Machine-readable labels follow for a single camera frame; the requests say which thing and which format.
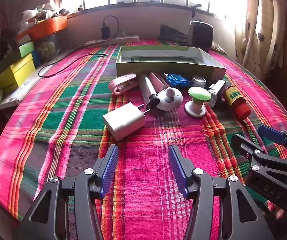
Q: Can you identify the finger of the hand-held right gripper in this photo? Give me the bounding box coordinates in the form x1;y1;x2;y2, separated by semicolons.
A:
231;134;287;173
257;124;287;165

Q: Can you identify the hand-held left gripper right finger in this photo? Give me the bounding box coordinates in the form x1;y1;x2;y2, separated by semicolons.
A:
169;144;275;240

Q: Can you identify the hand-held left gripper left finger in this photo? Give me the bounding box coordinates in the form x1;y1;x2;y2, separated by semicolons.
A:
20;144;119;240

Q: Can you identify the yellow bottle with red cap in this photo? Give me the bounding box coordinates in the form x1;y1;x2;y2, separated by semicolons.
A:
222;85;252;120

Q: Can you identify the white USB wall charger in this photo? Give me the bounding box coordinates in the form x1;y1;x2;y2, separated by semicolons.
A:
102;103;151;142

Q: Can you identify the black cylindrical bottle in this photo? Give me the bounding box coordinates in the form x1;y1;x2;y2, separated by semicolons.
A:
207;79;226;108

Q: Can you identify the green-topped white knob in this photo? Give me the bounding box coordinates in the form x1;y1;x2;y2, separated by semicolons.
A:
184;86;212;118

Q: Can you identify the white round face night light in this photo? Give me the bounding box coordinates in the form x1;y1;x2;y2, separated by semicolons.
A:
156;87;183;111

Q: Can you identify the small white jar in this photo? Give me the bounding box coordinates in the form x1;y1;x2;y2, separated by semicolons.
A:
192;75;207;88

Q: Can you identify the large pink plastic clip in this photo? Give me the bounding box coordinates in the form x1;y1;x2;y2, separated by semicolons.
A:
108;73;137;95

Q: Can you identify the white lighter with black end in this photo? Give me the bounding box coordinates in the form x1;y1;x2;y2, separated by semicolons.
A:
138;74;160;110

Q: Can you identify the blue transparent plastic case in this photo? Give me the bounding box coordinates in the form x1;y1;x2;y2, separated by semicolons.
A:
164;73;194;89

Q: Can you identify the small pink plastic clip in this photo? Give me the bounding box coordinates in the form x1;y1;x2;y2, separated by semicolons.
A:
149;72;170;90

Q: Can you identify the green cardboard box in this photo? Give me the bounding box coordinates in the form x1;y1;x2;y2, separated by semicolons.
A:
115;45;227;80

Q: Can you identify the person's right hand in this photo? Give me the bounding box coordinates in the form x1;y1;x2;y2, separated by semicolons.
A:
264;201;285;220

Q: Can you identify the pink green plaid blanket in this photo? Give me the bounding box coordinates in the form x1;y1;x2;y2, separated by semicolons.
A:
0;39;287;240

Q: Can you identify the cream heart-print curtain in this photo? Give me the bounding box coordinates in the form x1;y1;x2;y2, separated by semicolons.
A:
234;0;287;80

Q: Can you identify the grey portable speaker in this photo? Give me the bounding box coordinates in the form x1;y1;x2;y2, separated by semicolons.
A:
190;20;214;50

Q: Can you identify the white power strip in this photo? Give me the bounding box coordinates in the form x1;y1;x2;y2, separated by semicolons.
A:
85;34;139;47

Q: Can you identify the yellow cardboard box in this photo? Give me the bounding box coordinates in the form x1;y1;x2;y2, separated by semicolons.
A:
0;54;36;90

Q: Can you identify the small blue box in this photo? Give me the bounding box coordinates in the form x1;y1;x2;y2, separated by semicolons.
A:
31;50;42;68

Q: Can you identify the black power adapter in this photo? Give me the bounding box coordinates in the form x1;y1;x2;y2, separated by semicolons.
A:
101;26;111;40

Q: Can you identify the clear plastic storage box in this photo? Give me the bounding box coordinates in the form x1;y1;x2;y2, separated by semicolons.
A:
35;34;59;58

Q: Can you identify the black window hook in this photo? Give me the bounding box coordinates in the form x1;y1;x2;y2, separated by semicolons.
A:
190;4;202;18

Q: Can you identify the green cardboard box lid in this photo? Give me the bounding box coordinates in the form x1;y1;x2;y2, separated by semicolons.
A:
18;41;35;58

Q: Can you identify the orange plastic tray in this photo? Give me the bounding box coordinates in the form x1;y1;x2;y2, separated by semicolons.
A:
17;15;67;42

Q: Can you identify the clutter pile in tray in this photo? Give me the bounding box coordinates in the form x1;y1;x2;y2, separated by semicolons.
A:
21;1;82;22

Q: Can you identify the black charging cable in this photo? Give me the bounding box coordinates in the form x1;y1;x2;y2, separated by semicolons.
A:
38;15;120;78

